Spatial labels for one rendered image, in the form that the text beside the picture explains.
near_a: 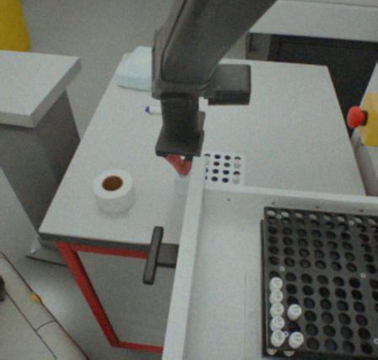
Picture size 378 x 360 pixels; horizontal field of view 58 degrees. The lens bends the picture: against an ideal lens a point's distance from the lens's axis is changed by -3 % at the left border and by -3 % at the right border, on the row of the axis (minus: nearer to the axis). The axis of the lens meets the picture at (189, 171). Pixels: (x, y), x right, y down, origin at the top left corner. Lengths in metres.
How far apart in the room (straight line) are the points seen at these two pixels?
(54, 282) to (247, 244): 1.08
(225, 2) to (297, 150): 0.57
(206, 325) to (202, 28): 0.33
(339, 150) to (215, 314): 0.47
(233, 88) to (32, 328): 0.88
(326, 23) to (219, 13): 0.88
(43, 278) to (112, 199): 0.94
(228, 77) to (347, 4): 0.69
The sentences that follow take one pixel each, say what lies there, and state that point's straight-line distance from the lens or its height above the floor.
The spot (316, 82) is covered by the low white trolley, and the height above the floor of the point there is 0.76.
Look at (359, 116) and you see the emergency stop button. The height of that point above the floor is 0.89.
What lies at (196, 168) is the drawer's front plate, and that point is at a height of 0.93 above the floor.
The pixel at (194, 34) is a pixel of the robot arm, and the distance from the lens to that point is 0.28.
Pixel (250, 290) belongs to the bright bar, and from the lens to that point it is 0.46.
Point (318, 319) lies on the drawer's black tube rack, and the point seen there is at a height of 0.90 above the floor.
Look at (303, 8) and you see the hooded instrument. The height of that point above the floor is 0.88.
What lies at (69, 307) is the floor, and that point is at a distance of 1.43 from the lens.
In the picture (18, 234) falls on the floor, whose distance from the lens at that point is 1.67.
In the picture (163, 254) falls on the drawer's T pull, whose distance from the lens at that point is 0.41.
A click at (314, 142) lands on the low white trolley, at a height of 0.76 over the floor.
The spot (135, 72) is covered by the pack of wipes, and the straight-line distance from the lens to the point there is 0.90.
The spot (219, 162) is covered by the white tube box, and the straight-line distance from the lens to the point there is 0.66.
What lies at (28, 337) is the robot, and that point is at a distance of 1.12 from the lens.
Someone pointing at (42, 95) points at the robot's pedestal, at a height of 0.76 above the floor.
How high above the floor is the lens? 1.26
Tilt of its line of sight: 47 degrees down
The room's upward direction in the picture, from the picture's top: straight up
